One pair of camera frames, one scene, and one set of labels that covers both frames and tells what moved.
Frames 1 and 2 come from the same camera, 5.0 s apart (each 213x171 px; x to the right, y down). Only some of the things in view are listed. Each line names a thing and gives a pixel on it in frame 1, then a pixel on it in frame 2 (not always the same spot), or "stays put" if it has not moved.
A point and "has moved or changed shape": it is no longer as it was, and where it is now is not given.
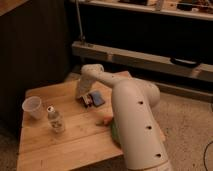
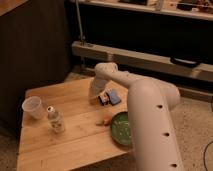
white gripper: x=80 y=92 -> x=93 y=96
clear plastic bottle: x=55 y=120 stays put
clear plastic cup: x=32 y=106 stays put
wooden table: x=67 y=135 stays put
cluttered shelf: x=197 y=9 stays put
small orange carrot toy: x=106 y=121 stays put
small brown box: x=85 y=100 -> x=104 y=99
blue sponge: x=97 y=98 has moved or changed shape
